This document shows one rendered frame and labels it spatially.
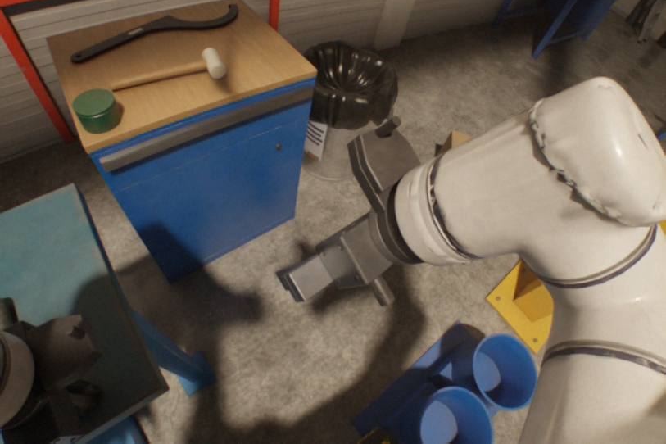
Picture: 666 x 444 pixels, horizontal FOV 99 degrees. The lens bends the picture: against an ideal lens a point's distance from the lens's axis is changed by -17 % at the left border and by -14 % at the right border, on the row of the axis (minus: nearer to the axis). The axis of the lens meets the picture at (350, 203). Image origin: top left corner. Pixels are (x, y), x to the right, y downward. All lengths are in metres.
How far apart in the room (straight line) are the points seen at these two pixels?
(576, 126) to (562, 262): 0.08
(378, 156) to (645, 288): 0.21
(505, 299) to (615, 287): 1.85
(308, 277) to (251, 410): 1.31
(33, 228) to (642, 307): 0.78
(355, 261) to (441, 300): 1.62
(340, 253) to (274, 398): 1.34
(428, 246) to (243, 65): 0.99
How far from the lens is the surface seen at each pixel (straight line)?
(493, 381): 1.75
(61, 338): 0.41
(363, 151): 0.28
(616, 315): 0.24
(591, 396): 0.22
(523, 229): 0.21
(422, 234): 0.25
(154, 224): 1.32
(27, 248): 0.72
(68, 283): 0.65
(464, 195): 0.22
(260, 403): 1.60
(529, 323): 2.13
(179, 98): 1.05
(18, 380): 0.38
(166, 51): 1.26
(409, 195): 0.25
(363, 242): 0.29
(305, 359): 1.62
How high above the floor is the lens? 1.60
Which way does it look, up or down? 54 degrees down
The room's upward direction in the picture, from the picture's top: 21 degrees clockwise
